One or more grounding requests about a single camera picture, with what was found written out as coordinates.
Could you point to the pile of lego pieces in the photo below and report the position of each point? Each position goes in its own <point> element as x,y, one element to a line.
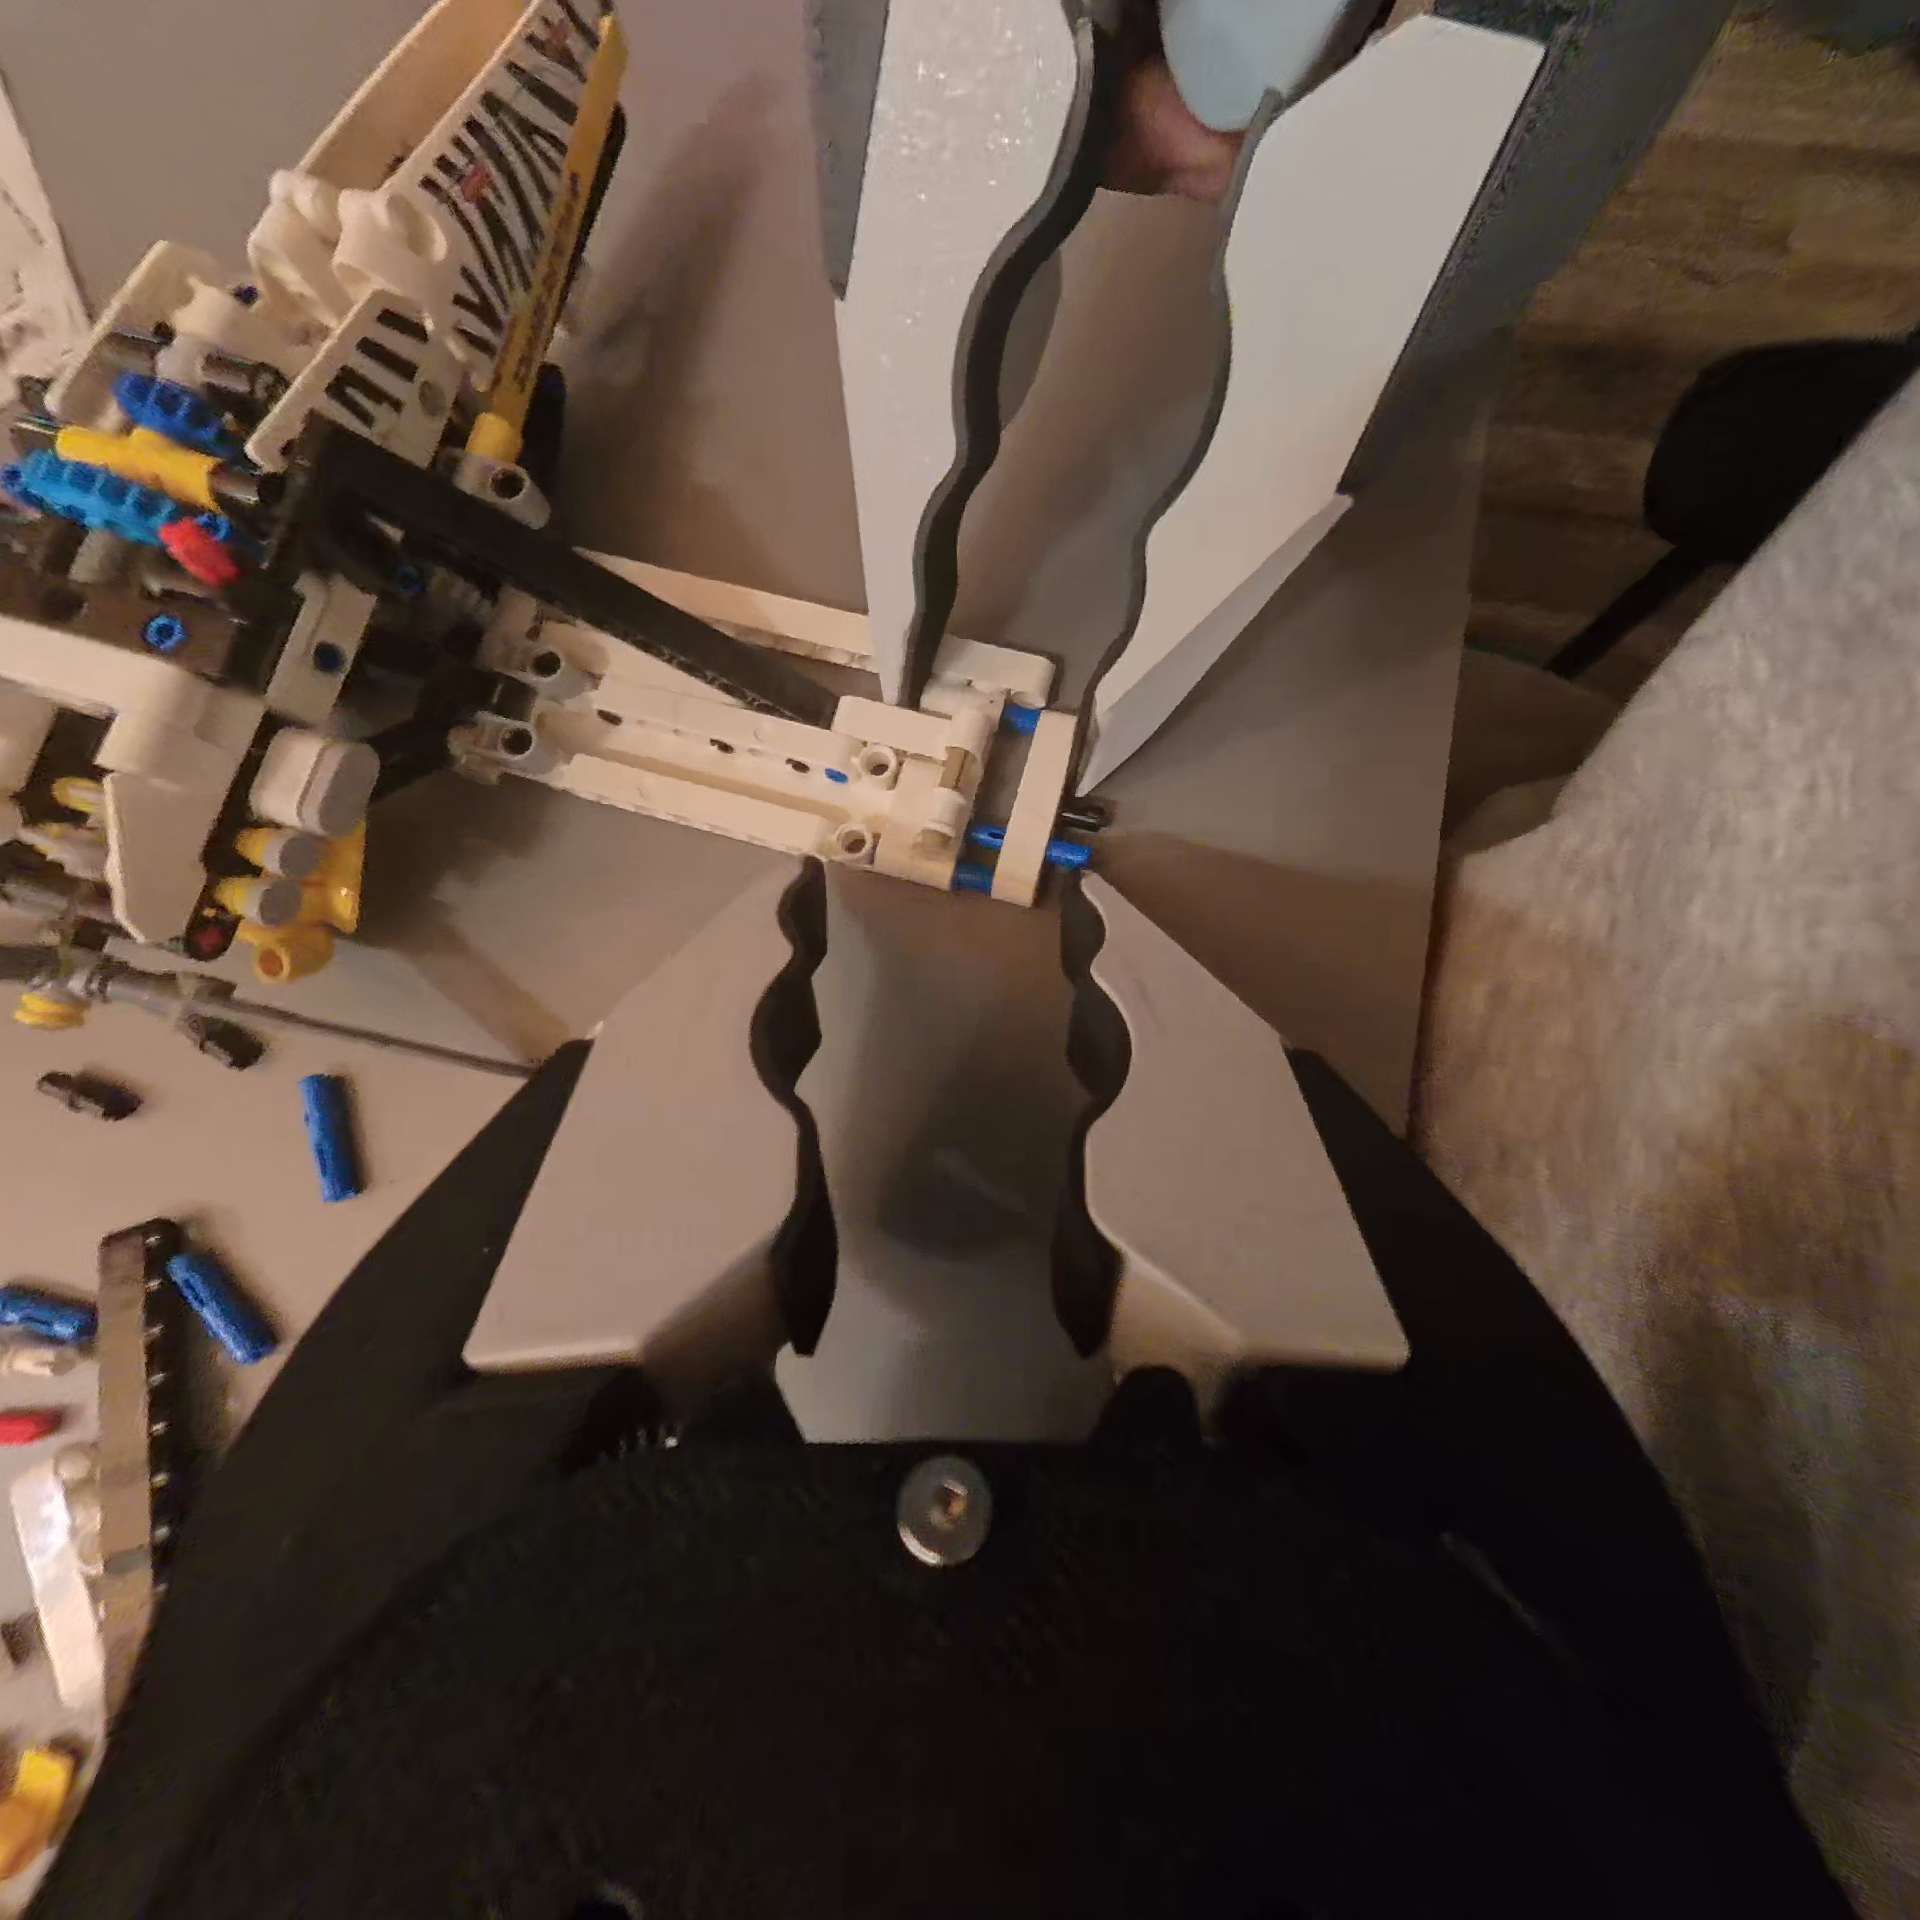
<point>53,1576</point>

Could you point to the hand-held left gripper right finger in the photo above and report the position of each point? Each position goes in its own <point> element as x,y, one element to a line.
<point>1247,1200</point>

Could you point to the long black lego beam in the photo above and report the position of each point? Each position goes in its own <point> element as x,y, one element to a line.
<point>129,1394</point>

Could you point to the black lego pin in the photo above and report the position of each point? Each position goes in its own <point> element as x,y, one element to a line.
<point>92,1096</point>

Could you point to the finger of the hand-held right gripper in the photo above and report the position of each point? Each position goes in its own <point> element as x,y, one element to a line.
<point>931,225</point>
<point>1351,269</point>

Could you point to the red lego pin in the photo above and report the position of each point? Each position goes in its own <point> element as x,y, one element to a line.
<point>32,1426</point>

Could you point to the long white lego beam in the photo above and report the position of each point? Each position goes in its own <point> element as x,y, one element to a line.
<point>749,602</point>

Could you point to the zebra sticker sheet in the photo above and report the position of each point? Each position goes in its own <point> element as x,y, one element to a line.
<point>32,256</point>

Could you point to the zebra striped lego helicopter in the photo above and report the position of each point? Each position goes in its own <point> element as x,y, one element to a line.
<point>450,195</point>

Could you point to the yellow curved lego panel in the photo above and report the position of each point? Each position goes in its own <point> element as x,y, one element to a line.
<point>34,1808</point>

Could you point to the blue lego pin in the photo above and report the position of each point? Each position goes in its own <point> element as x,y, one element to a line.
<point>224,1307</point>
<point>46,1313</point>
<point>330,1139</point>

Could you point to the black chair seat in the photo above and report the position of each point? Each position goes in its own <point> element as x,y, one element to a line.
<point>1757,451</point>

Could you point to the white beam with blue pins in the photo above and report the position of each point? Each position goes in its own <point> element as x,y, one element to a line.
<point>1043,797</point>

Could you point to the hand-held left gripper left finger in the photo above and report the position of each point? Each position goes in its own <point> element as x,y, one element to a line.
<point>646,1200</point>

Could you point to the person's right hand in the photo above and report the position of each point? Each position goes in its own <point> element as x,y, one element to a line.
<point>1169,150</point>

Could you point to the white lego skid assembly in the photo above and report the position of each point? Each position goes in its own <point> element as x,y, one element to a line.
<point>675,750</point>

